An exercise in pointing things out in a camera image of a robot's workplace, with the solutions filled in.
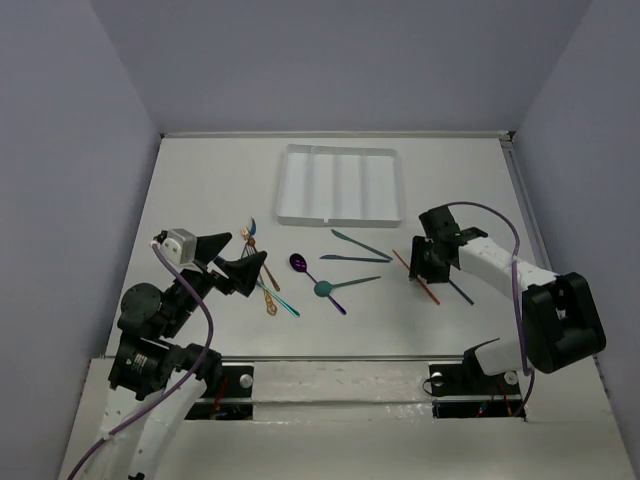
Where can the teal plastic spoon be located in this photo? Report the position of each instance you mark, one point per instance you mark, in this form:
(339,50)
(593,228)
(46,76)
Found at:
(324,288)

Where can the orange chopstick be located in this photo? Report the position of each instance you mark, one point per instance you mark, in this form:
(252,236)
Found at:
(423,285)

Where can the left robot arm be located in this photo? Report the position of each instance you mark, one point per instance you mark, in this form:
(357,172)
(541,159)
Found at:
(164,370)

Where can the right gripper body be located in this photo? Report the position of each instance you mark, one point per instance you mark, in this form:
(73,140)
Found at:
(434,242)

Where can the purple metal spoon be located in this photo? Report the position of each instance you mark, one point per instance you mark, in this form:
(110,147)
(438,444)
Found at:
(299,264)

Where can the rose gold fork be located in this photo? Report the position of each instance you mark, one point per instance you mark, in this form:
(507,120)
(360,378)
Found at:
(267,272)

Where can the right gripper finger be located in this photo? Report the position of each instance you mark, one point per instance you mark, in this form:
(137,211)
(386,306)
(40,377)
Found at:
(435,270)
(419,263)

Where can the dark blue chopstick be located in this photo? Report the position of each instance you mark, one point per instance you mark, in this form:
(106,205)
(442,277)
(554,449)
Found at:
(465,296)

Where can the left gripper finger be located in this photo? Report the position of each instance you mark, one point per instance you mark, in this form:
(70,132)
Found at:
(243,273)
(209,247)

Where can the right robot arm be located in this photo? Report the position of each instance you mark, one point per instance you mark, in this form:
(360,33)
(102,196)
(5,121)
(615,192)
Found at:
(557,321)

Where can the iridescent rainbow fork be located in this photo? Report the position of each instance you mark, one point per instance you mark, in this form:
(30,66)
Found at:
(274,295)

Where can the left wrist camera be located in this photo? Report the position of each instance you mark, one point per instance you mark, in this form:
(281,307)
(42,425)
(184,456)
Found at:
(177,245)

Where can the dark blue plastic knife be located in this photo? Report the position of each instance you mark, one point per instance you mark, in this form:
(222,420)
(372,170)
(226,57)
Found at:
(334,257)

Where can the white cutlery tray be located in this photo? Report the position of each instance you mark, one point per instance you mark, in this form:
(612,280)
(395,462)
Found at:
(327,186)

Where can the teal plastic knife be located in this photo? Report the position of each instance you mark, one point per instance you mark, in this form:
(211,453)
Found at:
(367,247)

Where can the gold ornate fork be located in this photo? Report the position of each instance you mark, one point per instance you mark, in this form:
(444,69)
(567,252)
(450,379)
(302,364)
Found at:
(271,308)

